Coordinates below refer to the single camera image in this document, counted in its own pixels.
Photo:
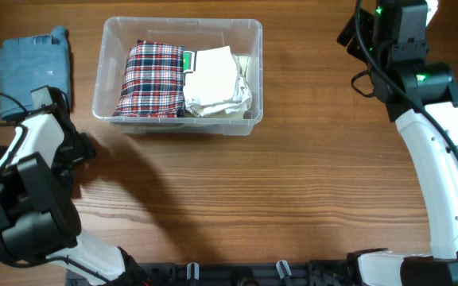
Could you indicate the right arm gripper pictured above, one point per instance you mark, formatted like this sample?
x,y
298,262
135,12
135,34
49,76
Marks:
x,y
355,47

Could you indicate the cream cloth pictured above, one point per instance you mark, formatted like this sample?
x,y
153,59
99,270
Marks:
x,y
234,108

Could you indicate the white shirt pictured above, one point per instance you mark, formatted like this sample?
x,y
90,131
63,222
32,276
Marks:
x,y
210,75

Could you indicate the plaid shirt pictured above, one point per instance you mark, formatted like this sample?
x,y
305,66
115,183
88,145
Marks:
x,y
153,81

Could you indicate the blue denim jeans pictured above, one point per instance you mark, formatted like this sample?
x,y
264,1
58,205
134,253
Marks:
x,y
27,63

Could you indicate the black garment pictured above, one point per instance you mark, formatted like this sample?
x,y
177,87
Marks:
x,y
39,164

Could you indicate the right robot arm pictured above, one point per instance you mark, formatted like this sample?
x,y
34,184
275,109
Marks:
x,y
421,99

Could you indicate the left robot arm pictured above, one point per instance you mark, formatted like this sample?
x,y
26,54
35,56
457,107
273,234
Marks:
x,y
39,223

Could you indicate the clear plastic storage bin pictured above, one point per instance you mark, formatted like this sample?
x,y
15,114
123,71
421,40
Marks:
x,y
120,34

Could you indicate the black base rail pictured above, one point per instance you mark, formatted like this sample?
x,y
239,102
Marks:
x,y
313,273

